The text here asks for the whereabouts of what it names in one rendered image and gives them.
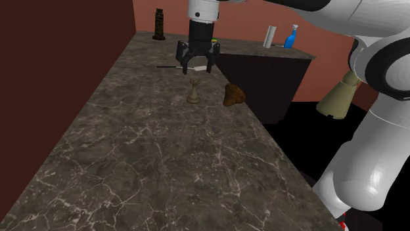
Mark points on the beige chess piece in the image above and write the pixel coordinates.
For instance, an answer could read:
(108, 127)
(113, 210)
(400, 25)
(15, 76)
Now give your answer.
(194, 92)

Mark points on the blue spray bottle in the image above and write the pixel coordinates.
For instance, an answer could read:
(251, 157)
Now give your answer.
(290, 41)

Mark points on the dark brown tower figure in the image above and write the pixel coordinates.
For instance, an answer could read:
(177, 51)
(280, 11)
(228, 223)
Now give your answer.
(159, 25)

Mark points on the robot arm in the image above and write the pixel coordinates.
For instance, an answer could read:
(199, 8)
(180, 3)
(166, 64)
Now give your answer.
(368, 172)

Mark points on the white paper roll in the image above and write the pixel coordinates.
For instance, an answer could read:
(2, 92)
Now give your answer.
(269, 36)

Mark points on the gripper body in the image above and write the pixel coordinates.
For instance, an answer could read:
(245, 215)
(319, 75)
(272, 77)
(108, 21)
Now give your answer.
(201, 35)

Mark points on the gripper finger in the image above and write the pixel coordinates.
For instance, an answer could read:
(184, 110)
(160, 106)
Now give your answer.
(181, 51)
(215, 51)

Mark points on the beige fluted cone object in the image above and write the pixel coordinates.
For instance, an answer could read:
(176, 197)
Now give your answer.
(336, 99)

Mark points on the dark counter cabinet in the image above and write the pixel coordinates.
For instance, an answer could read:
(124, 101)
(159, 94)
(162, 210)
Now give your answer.
(266, 86)

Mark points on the brown rock lump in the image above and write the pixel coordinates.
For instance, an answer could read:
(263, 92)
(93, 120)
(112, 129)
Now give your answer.
(233, 95)

